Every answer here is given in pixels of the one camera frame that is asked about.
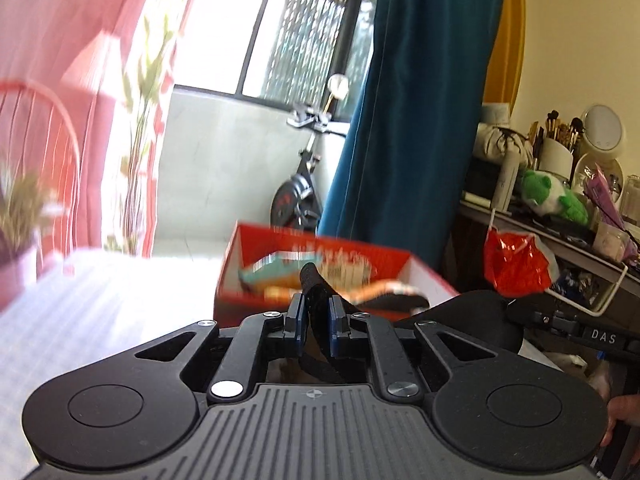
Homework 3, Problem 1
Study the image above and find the purple packet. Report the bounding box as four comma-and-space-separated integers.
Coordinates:
582, 162, 638, 261

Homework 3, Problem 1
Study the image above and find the teal curtain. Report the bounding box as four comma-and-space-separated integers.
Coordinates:
316, 0, 507, 283

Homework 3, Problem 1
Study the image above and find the white brush cup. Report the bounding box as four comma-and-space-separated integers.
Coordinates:
529, 109, 585, 185

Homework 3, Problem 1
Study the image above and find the exercise bike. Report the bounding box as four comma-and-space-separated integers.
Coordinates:
269, 74, 352, 235

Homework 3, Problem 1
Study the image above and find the white cloth bag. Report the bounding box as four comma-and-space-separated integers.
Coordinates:
474, 121, 535, 165

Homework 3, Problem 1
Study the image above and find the person's right hand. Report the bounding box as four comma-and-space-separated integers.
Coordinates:
599, 393, 640, 449

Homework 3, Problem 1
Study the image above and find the clear jar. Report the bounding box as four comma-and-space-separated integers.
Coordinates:
621, 174, 640, 222

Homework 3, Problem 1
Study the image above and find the yellow curtain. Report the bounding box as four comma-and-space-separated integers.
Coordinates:
481, 0, 528, 107

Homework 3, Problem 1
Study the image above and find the black cloth with orange trim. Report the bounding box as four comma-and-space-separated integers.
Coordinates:
269, 261, 432, 387

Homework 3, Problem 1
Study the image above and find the pink printed curtain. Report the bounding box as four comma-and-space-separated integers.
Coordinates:
0, 0, 213, 313

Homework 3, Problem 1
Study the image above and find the checked bed sheet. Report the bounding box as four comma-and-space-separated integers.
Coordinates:
0, 249, 238, 480

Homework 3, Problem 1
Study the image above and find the red strawberry print box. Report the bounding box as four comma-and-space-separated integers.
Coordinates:
213, 221, 462, 328

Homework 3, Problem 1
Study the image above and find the red plastic bag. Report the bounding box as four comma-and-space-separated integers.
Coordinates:
481, 226, 560, 299

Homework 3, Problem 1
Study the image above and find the white wire rack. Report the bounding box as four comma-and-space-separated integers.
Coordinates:
486, 209, 630, 319

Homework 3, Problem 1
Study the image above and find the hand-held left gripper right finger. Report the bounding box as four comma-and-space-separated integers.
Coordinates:
326, 295, 500, 405

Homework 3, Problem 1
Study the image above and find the green plush frog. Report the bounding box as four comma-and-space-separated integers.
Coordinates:
519, 169, 592, 227

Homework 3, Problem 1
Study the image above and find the window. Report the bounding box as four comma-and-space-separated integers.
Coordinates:
171, 0, 382, 125

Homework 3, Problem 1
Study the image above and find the round white mirror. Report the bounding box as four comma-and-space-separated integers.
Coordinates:
570, 104, 627, 183

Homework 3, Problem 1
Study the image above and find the white orange packet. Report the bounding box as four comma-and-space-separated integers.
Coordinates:
317, 252, 373, 292

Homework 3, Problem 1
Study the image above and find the white bottle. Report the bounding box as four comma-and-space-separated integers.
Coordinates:
491, 154, 522, 212

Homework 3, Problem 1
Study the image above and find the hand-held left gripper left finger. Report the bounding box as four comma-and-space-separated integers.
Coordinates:
134, 294, 306, 406

